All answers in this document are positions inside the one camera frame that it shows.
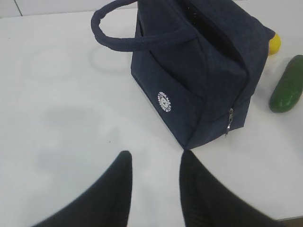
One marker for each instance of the navy blue lunch bag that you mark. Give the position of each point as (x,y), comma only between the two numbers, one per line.
(197,61)

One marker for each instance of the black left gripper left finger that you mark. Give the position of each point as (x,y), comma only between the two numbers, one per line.
(104,204)

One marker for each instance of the yellow lemon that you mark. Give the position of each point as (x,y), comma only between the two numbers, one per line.
(274,44)

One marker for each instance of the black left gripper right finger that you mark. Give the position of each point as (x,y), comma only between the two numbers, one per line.
(206,202)

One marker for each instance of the green cucumber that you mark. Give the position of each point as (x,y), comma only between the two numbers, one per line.
(289,89)

